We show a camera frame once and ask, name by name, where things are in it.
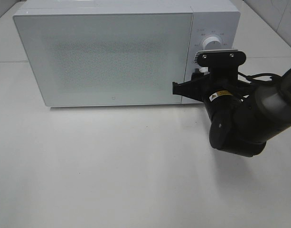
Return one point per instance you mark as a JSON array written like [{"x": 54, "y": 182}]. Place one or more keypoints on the white microwave door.
[{"x": 99, "y": 60}]

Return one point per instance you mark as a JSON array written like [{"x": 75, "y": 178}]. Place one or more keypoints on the white timer knob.
[{"x": 203, "y": 69}]

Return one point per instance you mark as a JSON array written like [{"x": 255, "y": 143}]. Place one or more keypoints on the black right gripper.
[{"x": 219, "y": 90}]

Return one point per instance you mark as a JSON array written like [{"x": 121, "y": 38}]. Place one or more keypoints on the upper white power knob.
[{"x": 212, "y": 42}]

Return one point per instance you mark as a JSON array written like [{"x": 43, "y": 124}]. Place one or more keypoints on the white microwave oven body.
[{"x": 209, "y": 17}]

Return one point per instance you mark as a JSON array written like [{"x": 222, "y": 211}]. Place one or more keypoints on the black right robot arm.
[{"x": 244, "y": 115}]

